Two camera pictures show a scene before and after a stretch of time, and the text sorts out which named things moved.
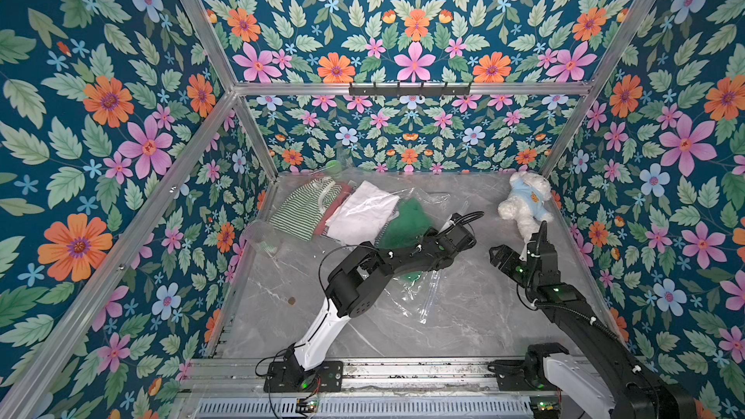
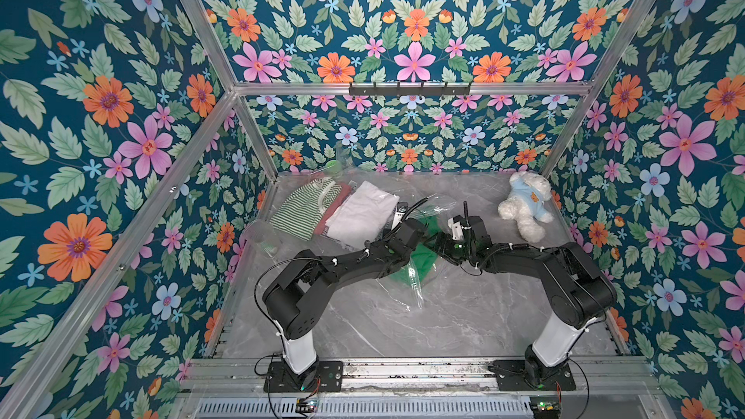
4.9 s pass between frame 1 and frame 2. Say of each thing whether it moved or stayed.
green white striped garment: stayed
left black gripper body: moved
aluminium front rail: stayed
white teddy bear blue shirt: stayed
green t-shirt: moved
